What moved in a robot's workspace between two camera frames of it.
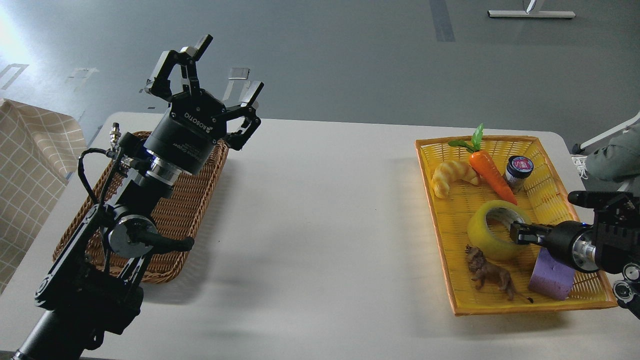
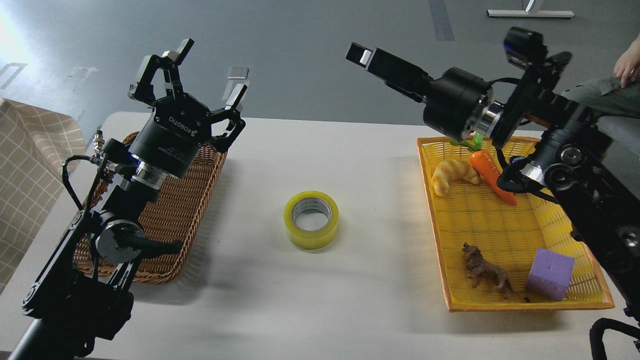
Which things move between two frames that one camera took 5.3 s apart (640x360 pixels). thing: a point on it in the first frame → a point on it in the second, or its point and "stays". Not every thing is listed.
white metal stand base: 508,13 stays
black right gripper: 573,242 → 456,96
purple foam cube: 550,277 stays
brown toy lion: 484,273 stays
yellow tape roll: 489,245 → 311,218
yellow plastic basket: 474,194 stays
